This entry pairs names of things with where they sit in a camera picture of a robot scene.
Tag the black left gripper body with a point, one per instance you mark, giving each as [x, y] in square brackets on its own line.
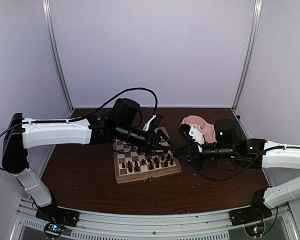
[143, 142]

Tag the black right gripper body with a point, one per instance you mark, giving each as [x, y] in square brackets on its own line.
[225, 154]

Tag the dark knight chess piece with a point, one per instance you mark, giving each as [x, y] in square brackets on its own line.
[166, 163]
[157, 164]

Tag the dark bishop chess piece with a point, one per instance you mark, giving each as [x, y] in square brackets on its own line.
[136, 168]

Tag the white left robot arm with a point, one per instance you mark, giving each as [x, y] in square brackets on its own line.
[26, 133]

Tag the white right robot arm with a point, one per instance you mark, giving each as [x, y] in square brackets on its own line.
[279, 161]

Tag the wooden chess board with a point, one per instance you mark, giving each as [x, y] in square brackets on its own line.
[122, 153]

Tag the pink double bowl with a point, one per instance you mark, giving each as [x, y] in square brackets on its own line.
[206, 129]

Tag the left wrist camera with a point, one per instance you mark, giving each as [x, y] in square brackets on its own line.
[153, 122]

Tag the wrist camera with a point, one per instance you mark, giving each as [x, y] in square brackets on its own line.
[191, 132]
[153, 122]

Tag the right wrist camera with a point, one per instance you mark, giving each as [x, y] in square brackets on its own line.
[191, 132]

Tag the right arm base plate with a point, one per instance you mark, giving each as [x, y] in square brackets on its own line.
[249, 214]

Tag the front aluminium rail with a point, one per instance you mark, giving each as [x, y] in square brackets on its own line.
[214, 225]

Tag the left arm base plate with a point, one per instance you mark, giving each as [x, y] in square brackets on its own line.
[57, 215]

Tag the left aluminium frame post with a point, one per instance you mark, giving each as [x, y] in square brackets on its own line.
[55, 53]

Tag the aluminium frame post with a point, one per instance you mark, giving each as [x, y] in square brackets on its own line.
[254, 30]
[55, 53]

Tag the right aluminium frame post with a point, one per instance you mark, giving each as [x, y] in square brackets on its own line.
[254, 30]

